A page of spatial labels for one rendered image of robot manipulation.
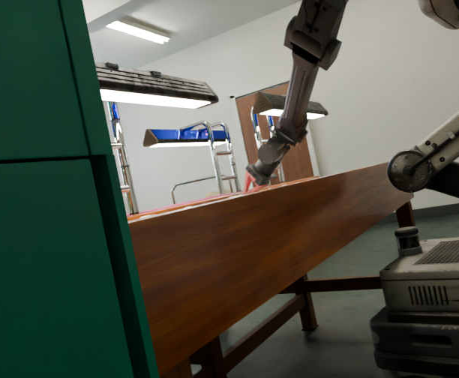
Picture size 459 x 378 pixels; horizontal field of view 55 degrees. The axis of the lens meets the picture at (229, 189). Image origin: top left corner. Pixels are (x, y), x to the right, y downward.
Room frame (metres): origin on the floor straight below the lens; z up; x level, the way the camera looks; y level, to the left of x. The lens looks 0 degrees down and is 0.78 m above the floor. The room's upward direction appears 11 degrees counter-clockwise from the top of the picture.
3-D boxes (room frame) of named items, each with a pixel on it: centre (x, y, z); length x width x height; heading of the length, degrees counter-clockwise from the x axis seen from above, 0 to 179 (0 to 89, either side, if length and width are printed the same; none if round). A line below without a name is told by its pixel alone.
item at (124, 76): (1.06, 0.18, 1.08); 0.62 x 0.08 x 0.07; 148
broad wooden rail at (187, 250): (1.28, -0.28, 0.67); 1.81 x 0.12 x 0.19; 148
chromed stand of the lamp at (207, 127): (2.14, 0.07, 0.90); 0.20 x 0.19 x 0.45; 148
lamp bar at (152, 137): (2.18, 0.14, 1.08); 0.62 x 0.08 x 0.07; 148
